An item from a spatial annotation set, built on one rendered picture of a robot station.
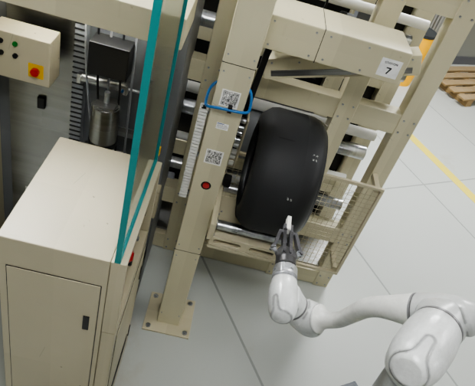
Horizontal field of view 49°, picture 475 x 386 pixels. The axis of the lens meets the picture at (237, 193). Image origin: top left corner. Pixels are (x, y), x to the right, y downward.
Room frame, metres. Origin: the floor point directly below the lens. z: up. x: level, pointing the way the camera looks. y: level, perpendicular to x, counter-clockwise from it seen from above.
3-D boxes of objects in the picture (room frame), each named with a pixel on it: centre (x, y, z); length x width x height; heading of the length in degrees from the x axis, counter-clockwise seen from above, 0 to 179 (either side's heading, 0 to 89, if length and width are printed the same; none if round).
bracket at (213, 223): (1.89, 0.08, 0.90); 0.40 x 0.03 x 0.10; 7
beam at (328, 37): (2.22, -0.19, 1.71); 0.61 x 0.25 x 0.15; 97
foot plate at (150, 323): (1.86, 0.15, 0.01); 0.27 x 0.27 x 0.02; 7
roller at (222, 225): (1.77, -0.12, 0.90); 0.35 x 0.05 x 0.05; 97
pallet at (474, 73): (6.78, -2.47, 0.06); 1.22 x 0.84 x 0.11; 126
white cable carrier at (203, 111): (1.82, 0.23, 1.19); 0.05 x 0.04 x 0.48; 7
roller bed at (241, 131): (2.26, 0.16, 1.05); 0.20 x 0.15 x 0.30; 97
